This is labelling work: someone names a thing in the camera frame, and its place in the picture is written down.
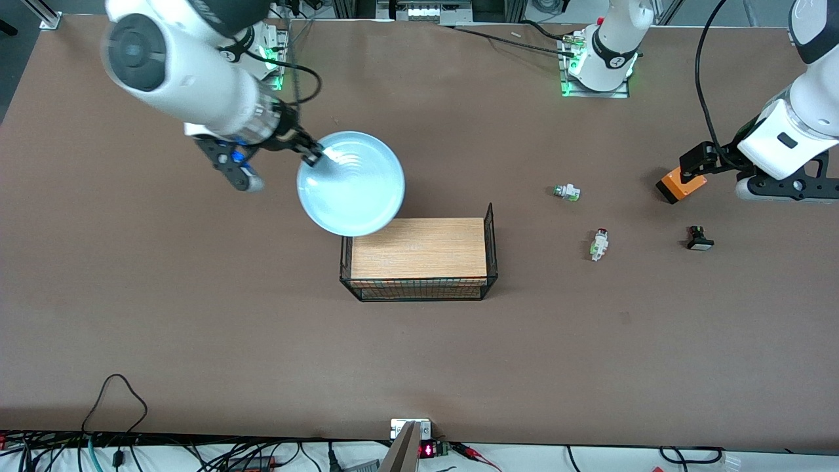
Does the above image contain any light blue round plate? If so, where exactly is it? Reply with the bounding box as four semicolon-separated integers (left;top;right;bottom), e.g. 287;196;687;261
296;131;406;237

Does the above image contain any orange box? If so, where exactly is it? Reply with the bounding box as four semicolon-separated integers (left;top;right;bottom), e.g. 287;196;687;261
656;166;709;205

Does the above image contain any small white box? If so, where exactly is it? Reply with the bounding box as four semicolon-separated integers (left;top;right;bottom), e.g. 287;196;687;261
391;418;432;441

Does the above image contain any black power adapter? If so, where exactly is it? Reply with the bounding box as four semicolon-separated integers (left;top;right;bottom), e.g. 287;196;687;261
226;454;276;471

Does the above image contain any red clip lead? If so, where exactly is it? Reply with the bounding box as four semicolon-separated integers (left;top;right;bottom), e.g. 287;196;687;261
451;442;504;472

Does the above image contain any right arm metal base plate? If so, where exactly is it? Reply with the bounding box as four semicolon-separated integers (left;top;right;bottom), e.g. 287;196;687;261
259;23;290;91

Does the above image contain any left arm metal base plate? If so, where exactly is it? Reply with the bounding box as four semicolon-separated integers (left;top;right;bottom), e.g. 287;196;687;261
558;29;631;99

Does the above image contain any long black table cable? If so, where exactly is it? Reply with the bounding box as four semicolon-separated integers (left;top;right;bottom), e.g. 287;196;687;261
440;20;581;58

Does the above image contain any black coiled cable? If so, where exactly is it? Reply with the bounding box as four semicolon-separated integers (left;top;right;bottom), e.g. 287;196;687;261
657;446;725;465

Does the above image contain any thin black looped cable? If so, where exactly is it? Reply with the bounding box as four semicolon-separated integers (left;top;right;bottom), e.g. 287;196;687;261
81;374;149;435

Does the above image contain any grey camera mount bar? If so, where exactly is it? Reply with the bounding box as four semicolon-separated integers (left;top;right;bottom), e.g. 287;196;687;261
379;420;421;472

